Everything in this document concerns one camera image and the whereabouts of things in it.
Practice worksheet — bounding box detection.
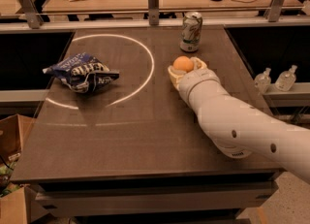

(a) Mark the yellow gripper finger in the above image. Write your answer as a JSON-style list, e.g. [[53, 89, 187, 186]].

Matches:
[[168, 66, 186, 90], [192, 57, 207, 70]]

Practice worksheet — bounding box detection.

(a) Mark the blue chip bag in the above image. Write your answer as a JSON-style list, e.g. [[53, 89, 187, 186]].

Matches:
[[43, 52, 119, 94]]

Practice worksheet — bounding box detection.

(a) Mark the middle metal bracket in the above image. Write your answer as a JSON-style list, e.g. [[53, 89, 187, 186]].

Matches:
[[148, 0, 159, 25]]

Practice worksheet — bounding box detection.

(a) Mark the clear bottle right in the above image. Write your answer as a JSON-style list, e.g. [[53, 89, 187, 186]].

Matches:
[[275, 65, 297, 91]]

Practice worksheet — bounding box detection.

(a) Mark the left metal bracket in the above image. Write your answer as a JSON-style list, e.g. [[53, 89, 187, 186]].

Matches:
[[18, 0, 43, 29]]

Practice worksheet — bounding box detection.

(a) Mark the clear bottle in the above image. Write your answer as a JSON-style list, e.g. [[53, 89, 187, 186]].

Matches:
[[254, 68, 271, 94], [275, 65, 297, 91]]

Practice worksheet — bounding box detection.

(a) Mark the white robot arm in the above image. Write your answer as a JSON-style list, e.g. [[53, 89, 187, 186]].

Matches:
[[168, 56, 310, 182]]

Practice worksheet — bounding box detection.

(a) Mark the orange fruit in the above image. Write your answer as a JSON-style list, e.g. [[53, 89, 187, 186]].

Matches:
[[172, 56, 194, 72]]

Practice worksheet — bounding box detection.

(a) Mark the clear bottle left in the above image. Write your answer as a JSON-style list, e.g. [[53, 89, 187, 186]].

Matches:
[[254, 68, 271, 94]]

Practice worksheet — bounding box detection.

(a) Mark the grey drawer front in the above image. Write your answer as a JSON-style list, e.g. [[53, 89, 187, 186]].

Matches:
[[36, 181, 278, 217]]

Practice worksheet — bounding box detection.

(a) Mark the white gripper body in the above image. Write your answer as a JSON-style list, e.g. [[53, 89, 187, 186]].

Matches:
[[178, 68, 220, 105]]

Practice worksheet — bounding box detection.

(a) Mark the cardboard box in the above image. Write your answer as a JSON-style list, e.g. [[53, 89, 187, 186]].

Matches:
[[0, 114, 33, 224]]

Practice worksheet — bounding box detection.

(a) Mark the green white 7up can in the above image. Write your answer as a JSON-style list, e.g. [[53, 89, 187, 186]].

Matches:
[[180, 12, 202, 52]]

